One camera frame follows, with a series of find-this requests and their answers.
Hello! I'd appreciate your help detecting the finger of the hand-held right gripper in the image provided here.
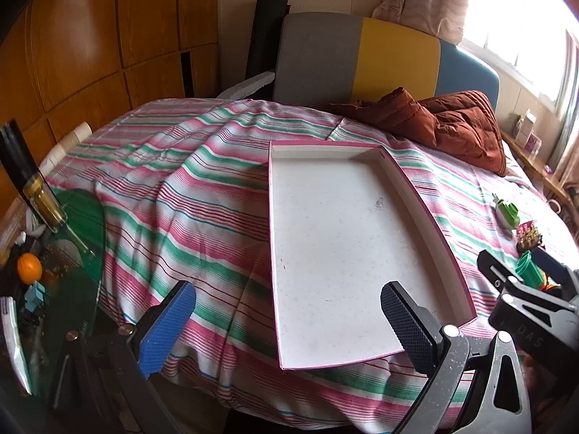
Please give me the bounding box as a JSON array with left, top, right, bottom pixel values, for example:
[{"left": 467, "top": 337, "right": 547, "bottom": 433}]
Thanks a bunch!
[
  {"left": 533, "top": 248, "right": 579, "bottom": 291},
  {"left": 477, "top": 248, "right": 579, "bottom": 351}
]

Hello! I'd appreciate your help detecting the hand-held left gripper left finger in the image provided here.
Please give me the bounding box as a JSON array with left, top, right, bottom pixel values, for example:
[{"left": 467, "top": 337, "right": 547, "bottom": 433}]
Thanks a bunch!
[{"left": 50, "top": 280, "right": 197, "bottom": 434}]

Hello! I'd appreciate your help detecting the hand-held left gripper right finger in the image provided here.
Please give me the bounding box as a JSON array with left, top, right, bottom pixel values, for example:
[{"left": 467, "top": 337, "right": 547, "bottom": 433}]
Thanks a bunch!
[{"left": 380, "top": 281, "right": 532, "bottom": 434}]

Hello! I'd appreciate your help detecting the teal plastic box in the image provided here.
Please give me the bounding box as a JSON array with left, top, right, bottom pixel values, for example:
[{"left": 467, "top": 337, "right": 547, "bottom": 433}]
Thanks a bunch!
[{"left": 515, "top": 251, "right": 547, "bottom": 289}]

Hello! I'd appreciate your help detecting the brown massage brush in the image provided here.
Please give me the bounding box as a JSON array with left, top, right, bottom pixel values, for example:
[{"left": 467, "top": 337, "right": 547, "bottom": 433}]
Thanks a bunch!
[{"left": 516, "top": 226, "right": 544, "bottom": 254}]

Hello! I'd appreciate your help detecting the green plug-in device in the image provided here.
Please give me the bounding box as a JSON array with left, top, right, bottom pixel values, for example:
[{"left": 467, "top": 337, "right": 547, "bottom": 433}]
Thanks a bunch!
[{"left": 493, "top": 193, "right": 521, "bottom": 227}]

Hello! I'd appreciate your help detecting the white tray box pink rim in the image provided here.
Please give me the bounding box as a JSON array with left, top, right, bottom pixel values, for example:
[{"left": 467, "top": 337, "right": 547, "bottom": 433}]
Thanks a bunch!
[{"left": 268, "top": 140, "right": 478, "bottom": 371}]

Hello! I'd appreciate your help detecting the wooden bedside shelf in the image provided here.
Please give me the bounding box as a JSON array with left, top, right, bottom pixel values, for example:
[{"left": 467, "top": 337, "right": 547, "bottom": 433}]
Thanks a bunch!
[{"left": 500, "top": 129, "right": 573, "bottom": 204}]

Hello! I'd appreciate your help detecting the green glass table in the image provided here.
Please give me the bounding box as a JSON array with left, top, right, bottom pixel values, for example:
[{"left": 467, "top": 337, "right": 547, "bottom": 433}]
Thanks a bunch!
[{"left": 0, "top": 188, "right": 107, "bottom": 434}]

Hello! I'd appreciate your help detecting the beige side curtain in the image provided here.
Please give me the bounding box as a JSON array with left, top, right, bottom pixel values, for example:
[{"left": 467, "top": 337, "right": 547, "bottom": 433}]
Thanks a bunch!
[{"left": 545, "top": 54, "right": 579, "bottom": 191}]

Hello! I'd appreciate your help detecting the striped bed sheet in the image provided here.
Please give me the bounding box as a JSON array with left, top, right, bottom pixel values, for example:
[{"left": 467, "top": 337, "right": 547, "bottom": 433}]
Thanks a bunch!
[{"left": 43, "top": 97, "right": 575, "bottom": 432}]

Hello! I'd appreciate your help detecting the small blue box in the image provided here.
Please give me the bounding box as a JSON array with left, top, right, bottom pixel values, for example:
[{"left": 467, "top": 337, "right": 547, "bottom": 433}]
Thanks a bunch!
[{"left": 24, "top": 281, "right": 50, "bottom": 312}]

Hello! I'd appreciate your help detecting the brown quilted jacket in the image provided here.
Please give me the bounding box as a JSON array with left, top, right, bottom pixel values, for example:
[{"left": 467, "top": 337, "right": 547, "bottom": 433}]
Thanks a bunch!
[{"left": 326, "top": 87, "right": 508, "bottom": 177}]

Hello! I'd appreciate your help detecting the small white box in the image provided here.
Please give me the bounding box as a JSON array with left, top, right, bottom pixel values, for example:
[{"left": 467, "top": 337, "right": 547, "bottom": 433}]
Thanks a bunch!
[{"left": 516, "top": 111, "right": 537, "bottom": 145}]

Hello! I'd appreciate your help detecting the orange fruit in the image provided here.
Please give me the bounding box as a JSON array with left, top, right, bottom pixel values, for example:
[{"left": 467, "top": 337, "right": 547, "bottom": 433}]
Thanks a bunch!
[{"left": 17, "top": 253, "right": 43, "bottom": 283}]

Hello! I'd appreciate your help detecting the white packet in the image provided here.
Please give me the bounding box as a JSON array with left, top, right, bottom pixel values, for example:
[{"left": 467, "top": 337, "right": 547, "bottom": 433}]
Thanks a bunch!
[{"left": 0, "top": 296, "right": 32, "bottom": 396}]

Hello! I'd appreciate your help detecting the stack of paper cups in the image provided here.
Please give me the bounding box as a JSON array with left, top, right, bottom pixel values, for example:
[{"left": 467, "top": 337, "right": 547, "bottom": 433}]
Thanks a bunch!
[{"left": 40, "top": 121, "right": 93, "bottom": 175}]

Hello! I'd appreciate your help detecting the gold foil bottle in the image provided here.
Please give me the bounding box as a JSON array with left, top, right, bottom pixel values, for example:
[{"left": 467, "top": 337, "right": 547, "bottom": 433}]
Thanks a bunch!
[{"left": 0, "top": 120, "right": 66, "bottom": 231}]

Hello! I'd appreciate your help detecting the white foam board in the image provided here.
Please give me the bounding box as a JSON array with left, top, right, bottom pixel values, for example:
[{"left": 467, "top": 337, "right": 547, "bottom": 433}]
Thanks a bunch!
[{"left": 216, "top": 71, "right": 276, "bottom": 100}]

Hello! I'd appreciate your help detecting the bright window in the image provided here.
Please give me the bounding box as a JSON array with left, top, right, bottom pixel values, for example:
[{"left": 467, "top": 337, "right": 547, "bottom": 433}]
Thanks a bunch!
[{"left": 459, "top": 0, "right": 579, "bottom": 118}]

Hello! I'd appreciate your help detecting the grey yellow blue headboard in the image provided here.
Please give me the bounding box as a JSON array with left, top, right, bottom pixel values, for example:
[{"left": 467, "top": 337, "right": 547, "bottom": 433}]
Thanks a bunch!
[{"left": 271, "top": 12, "right": 500, "bottom": 111}]

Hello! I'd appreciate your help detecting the beige patterned curtain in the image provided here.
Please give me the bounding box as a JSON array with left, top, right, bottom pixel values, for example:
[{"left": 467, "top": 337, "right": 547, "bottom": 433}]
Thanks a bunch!
[{"left": 371, "top": 0, "right": 473, "bottom": 46}]

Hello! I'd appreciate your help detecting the black rolled mat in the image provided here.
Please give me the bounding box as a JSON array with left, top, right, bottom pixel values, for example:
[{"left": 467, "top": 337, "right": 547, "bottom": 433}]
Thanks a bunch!
[{"left": 244, "top": 0, "right": 290, "bottom": 100}]

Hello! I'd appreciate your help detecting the wooden wardrobe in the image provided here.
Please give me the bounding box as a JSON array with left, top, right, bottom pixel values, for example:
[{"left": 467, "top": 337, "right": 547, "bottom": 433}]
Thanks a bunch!
[{"left": 0, "top": 0, "right": 221, "bottom": 218}]

